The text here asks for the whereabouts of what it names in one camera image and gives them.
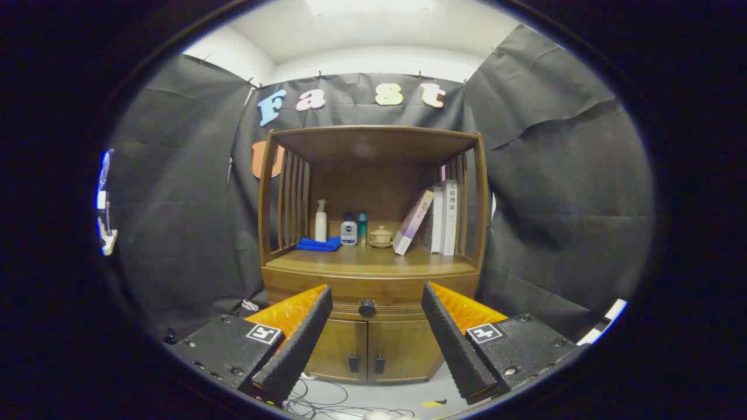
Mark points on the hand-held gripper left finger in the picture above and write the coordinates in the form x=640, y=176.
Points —
x=297, y=344

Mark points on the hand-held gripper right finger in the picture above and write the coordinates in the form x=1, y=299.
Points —
x=455, y=344

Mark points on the black drawer knob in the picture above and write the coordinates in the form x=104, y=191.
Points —
x=367, y=308

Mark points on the wooden drawer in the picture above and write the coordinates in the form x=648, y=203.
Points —
x=373, y=289

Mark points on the wooden cabinet door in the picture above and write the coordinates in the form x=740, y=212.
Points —
x=402, y=347
x=341, y=344

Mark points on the wooden cabinet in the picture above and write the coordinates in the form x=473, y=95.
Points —
x=373, y=151

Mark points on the yellow floor tape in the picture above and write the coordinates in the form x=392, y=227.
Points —
x=433, y=403

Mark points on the blue folded cloth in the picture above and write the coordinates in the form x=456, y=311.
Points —
x=318, y=245

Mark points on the white lotion bottle blue cap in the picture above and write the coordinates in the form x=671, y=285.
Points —
x=348, y=232

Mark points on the white spray bottle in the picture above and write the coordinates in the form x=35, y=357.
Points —
x=321, y=221

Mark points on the thin white book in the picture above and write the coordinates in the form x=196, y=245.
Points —
x=437, y=219

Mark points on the purple and white book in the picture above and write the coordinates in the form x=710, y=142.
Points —
x=413, y=223

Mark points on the beige lidded teacup with saucer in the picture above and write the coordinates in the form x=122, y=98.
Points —
x=380, y=236

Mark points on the teal slim bottle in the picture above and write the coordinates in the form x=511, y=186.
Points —
x=362, y=228

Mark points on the black and white striped object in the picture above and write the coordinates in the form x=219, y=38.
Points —
x=615, y=308

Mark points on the black backdrop cloth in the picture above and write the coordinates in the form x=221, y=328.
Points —
x=175, y=175

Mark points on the ceiling light panel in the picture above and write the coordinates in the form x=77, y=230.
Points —
x=367, y=6

